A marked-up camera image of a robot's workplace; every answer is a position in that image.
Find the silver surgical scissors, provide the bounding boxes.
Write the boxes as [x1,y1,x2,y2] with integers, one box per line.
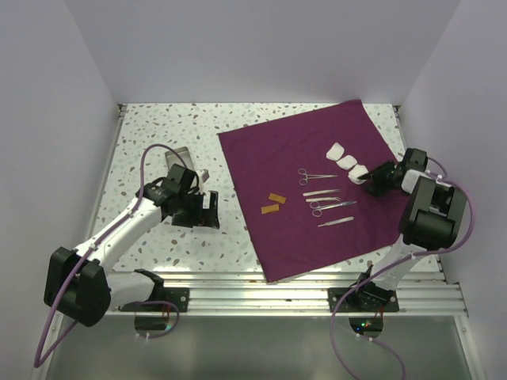
[309,201,356,218]

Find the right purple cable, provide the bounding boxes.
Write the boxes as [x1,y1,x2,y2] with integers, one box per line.
[329,156,476,380]

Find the aluminium rail frame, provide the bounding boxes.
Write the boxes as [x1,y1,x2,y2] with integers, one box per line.
[51,103,471,317]

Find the purple cloth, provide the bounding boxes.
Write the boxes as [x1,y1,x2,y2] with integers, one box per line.
[219,101,407,282]

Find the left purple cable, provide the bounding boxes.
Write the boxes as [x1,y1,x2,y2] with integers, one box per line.
[32,143,199,369]

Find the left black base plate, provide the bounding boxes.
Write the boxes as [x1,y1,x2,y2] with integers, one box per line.
[120,277,189,313]

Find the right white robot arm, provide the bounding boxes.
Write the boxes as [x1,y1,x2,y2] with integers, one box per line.
[346,148,467,311]

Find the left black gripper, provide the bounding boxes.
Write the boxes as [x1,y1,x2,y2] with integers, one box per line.
[172,189,219,229]

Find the purple cable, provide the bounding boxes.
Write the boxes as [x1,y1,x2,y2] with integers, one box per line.
[329,156,476,380]
[32,143,199,369]

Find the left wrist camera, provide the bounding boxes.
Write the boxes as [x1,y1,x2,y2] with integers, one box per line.
[196,169,209,193]

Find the curved silver tweezers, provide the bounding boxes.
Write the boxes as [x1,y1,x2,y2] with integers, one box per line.
[303,189,341,197]

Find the straight silver tweezers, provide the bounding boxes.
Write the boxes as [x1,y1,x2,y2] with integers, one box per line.
[318,216,354,227]

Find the white gauze pad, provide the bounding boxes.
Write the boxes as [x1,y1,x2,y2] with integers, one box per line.
[336,154,357,171]
[326,142,345,162]
[348,164,368,184]

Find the orange bandage strip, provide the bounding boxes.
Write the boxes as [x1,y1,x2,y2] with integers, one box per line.
[261,204,280,215]
[269,193,286,204]

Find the silver hemostat forceps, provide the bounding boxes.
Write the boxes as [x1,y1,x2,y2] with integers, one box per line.
[298,169,337,186]

